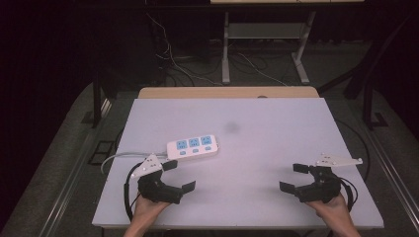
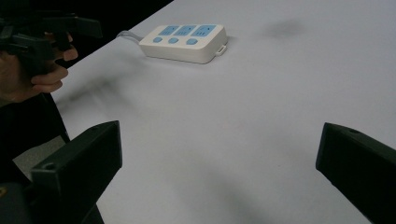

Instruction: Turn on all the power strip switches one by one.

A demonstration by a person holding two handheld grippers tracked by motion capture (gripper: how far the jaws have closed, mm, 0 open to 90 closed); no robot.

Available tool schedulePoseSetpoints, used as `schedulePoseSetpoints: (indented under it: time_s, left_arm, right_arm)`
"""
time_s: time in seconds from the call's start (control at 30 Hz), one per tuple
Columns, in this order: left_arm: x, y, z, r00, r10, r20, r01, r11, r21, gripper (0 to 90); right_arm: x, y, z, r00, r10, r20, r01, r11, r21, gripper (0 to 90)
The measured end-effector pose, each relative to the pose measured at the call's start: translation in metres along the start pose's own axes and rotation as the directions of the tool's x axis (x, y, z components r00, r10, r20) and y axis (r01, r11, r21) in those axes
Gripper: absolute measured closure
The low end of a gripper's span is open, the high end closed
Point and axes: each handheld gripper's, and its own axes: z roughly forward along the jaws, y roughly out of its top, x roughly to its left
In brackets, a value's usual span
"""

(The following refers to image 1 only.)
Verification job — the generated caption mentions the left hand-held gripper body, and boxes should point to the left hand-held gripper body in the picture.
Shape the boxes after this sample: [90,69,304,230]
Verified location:
[129,153,185,205]

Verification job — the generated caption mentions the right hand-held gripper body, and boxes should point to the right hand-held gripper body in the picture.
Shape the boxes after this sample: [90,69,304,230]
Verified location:
[294,152,364,204]

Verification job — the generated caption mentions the person's left hand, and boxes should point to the person's left hand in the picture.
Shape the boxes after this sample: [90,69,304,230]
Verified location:
[131,193,173,229]

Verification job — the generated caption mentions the person's right hand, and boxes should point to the person's right hand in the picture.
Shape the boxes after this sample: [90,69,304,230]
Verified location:
[303,193,353,229]

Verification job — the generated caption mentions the white power strip blue sockets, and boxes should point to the white power strip blue sockets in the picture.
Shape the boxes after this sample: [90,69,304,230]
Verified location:
[165,133,220,162]

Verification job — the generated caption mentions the white table mat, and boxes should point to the white table mat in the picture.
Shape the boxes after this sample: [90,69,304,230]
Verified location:
[91,97,385,230]

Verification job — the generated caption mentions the black metal stand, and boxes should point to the black metal stand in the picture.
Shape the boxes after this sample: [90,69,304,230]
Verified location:
[318,13,419,131]

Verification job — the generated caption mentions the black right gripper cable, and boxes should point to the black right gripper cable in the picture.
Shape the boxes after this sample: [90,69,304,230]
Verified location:
[338,177,359,212]

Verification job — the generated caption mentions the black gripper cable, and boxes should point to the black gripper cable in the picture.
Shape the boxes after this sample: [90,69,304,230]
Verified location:
[123,162,143,222]
[338,177,359,212]

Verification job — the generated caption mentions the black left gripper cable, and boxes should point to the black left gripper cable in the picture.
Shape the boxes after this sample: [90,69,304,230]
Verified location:
[123,162,143,222]

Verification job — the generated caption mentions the grey power strip cable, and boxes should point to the grey power strip cable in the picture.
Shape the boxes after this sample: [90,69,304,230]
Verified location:
[100,150,169,175]

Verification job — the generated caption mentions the black cable beside table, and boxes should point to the black cable beside table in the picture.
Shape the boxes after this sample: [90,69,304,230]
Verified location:
[335,118,373,183]

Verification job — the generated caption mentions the black floor bracket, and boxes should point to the black floor bracket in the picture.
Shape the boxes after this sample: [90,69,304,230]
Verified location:
[87,140,116,166]

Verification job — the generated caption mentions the metal floor rail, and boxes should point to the metal floor rail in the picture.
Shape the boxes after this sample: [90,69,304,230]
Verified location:
[362,126,419,225]
[39,98,114,237]

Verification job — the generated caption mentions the white floor cable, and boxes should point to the white floor cable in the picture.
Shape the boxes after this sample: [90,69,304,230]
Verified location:
[236,51,289,87]
[145,12,225,87]

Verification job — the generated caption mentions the white metal desk frame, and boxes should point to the white metal desk frame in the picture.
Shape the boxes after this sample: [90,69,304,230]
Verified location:
[221,10,317,85]

